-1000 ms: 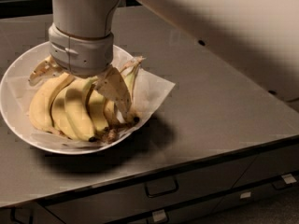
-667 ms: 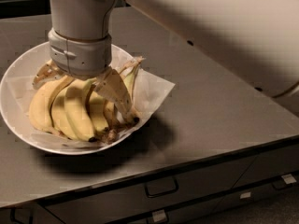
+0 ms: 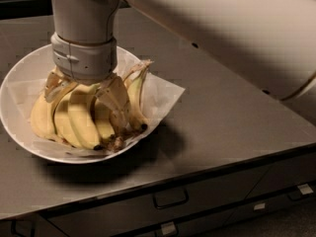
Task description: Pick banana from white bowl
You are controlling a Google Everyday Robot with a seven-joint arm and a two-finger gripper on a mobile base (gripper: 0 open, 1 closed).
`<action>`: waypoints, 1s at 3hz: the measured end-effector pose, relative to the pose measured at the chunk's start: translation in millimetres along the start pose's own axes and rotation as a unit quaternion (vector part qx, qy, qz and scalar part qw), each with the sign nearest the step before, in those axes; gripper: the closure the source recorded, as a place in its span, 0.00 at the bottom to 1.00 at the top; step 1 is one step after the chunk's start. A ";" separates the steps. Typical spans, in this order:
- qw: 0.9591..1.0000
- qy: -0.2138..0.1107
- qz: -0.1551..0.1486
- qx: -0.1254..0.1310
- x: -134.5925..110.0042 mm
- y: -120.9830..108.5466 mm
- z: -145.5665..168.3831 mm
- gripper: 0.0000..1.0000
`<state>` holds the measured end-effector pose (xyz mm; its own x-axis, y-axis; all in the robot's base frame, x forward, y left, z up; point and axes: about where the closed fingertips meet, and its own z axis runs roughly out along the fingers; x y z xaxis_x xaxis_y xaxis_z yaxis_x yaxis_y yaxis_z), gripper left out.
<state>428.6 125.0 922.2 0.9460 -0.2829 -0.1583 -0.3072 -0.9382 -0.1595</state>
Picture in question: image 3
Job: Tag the black drawer handle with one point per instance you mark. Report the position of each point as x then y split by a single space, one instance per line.
170 198
22 228

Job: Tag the white paper liner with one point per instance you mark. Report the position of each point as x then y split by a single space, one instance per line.
167 96

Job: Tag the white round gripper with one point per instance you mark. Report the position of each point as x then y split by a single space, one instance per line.
86 60

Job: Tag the white drawer label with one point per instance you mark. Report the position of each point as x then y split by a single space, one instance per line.
305 189
169 229
259 206

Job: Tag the white drawer label centre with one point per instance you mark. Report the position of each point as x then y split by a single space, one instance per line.
259 206

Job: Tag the upper dark drawer front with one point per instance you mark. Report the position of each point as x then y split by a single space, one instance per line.
191 204

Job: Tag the black drawer handle left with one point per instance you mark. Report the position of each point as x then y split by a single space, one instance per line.
22 228

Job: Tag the lower dark drawer front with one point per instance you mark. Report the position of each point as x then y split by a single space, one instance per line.
211 219

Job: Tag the white drawer label right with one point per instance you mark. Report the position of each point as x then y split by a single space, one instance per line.
305 189

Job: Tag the leftmost yellow banana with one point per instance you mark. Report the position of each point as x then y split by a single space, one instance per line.
42 114

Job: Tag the white drawer label bottom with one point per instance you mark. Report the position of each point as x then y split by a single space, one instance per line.
169 229

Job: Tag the rightmost yellow banana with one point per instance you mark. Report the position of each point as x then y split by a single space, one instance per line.
137 119

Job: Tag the large white bowl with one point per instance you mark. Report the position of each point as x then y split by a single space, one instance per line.
22 86

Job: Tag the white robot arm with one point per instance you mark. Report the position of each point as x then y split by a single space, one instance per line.
270 43

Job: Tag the black drawer handle centre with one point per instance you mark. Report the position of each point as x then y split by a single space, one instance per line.
170 198

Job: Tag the dark drawer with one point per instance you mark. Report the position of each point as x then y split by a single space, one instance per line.
191 204
211 219

